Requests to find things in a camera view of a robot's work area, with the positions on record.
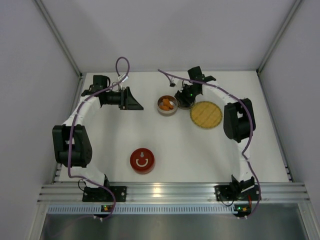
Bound brown round lid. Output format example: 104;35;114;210
177;99;195;110

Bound brown-banded metal tin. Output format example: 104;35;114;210
156;95;178;117

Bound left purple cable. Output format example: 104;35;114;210
67;56;131;221

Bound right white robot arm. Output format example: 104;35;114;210
174;66;258;200

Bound round bamboo plate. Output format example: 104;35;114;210
189;101;223;129

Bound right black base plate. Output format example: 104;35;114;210
214;184;261;202

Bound slotted cable duct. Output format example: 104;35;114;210
47;203;250;215

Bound purple cable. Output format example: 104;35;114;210
67;56;131;221
157;68;262;218

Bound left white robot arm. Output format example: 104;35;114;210
52;74;143;202

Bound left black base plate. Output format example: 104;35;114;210
82;185;127;203

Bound aluminium mounting rail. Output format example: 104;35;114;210
37;182;310;204

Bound orange fried food piece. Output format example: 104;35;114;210
159;105;171;111

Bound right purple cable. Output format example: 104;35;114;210
157;68;262;218

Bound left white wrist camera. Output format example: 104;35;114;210
117;74;129;91

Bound red round lid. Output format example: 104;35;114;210
129;148;155;167

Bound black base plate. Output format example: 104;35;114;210
214;184;261;202
82;185;127;203

